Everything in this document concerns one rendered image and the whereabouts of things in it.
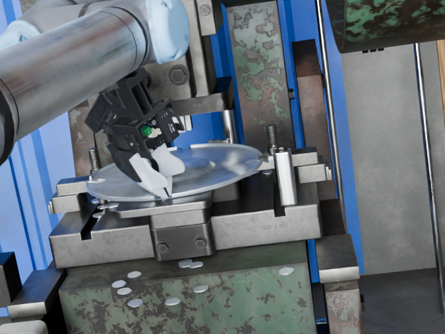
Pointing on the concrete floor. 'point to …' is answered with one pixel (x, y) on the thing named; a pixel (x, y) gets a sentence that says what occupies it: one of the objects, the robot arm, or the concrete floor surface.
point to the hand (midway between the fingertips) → (161, 189)
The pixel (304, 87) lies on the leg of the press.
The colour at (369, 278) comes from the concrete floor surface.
